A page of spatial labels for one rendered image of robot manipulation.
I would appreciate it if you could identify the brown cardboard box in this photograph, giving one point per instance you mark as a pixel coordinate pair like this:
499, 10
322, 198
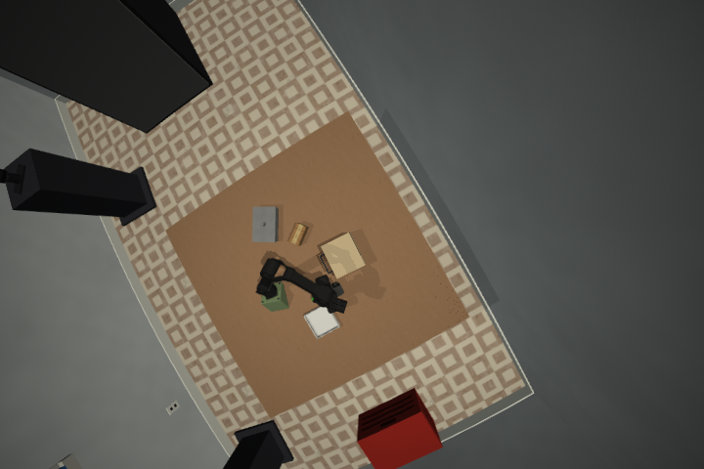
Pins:
298, 234

